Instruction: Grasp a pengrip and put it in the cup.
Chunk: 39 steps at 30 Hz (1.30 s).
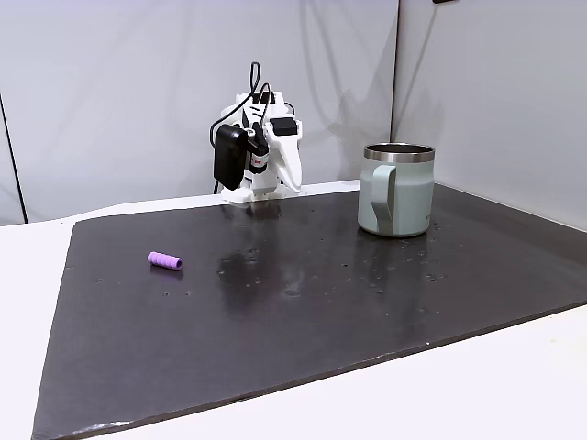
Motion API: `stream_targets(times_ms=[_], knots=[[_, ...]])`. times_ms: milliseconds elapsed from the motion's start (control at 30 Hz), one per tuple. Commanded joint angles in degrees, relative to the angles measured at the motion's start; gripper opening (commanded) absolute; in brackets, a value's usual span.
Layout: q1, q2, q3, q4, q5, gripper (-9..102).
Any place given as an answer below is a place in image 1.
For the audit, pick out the purple ribbed pen grip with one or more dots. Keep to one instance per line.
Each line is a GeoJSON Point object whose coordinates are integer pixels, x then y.
{"type": "Point", "coordinates": [165, 261]}

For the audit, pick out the pale green steel mug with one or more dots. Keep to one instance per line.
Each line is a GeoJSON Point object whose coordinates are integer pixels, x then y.
{"type": "Point", "coordinates": [403, 201]}

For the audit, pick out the black table mat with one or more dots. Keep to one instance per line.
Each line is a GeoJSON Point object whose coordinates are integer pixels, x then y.
{"type": "Point", "coordinates": [275, 321]}

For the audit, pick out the black overhead device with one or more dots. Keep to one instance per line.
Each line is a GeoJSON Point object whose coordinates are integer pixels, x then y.
{"type": "Point", "coordinates": [446, 1]}

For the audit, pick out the thin black pole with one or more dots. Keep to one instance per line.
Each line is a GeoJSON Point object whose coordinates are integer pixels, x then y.
{"type": "Point", "coordinates": [13, 160]}

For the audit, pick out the black oval camera box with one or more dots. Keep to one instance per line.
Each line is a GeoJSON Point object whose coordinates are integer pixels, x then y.
{"type": "Point", "coordinates": [228, 156]}

